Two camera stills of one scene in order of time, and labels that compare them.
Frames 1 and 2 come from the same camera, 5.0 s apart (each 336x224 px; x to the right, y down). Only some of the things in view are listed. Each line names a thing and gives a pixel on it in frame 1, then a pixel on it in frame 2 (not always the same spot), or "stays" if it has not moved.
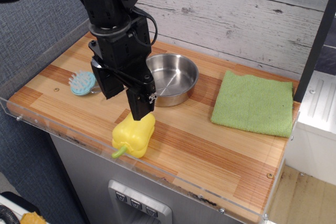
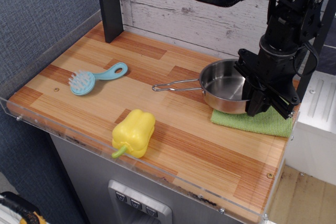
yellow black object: [32, 217] stays
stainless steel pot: [174, 76] -> [222, 84]
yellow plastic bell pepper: [131, 137] stays
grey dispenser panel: [129, 206] stays
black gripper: [121, 59] -> [270, 69]
